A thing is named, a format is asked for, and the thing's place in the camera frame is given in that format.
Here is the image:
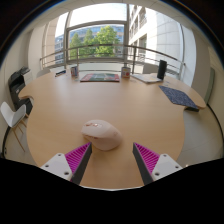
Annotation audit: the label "red magazine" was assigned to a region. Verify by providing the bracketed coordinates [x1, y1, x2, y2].
[79, 73, 121, 83]

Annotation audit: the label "small printed cup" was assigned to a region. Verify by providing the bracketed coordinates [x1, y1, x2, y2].
[70, 65, 80, 78]

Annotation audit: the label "blue patterned mouse pad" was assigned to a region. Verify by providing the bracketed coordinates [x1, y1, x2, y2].
[158, 85, 200, 112]

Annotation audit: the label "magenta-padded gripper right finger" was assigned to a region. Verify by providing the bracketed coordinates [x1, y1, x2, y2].
[132, 142, 184, 185]

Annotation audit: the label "white printed mug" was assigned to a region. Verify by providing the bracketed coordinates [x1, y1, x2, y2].
[120, 65, 132, 79]

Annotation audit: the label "grey-green door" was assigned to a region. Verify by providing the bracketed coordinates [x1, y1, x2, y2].
[204, 66, 216, 105]

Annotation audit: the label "metal balcony railing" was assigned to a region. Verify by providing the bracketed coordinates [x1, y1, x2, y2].
[39, 44, 186, 79]

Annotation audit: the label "white chair wooden legs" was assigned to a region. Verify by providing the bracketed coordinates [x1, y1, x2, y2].
[0, 101, 28, 153]

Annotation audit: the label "black drink bottle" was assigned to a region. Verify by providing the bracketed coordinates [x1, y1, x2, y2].
[157, 59, 168, 80]

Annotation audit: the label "pale pink computer mouse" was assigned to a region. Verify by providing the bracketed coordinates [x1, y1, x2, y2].
[80, 119, 123, 152]

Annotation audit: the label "light blue white magazine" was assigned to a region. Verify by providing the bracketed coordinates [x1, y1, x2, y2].
[131, 73, 163, 84]

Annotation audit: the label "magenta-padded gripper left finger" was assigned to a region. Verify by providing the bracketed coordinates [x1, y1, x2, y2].
[40, 142, 93, 185]

